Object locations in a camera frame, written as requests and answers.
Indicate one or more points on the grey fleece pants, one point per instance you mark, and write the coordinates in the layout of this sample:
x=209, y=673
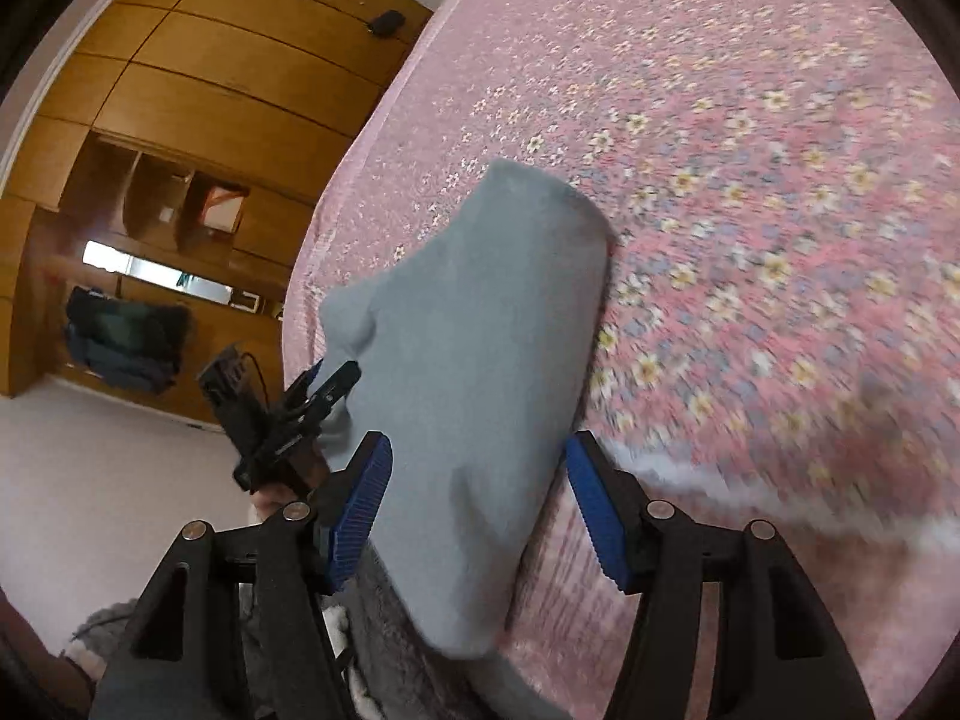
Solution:
x=473, y=355

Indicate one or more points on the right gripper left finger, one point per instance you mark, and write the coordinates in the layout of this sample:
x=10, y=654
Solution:
x=346, y=508

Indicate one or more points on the person's left hand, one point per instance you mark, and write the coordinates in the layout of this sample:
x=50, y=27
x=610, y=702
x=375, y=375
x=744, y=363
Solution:
x=270, y=499

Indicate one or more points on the grey fluffy robe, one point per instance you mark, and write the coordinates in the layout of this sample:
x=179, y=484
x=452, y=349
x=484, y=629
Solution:
x=389, y=671

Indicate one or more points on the black wardrobe door knob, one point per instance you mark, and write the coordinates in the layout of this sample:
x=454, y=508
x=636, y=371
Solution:
x=386, y=25

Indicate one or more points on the orange wooden wardrobe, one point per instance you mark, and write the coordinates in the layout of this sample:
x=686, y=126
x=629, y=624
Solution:
x=173, y=154

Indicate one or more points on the pink floral bed cover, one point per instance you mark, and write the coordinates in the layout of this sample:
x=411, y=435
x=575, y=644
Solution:
x=781, y=331

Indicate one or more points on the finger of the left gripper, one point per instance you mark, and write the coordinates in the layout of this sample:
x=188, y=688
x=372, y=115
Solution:
x=298, y=392
x=325, y=394

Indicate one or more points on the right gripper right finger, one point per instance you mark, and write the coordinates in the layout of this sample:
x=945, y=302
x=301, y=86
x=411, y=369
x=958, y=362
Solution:
x=613, y=506

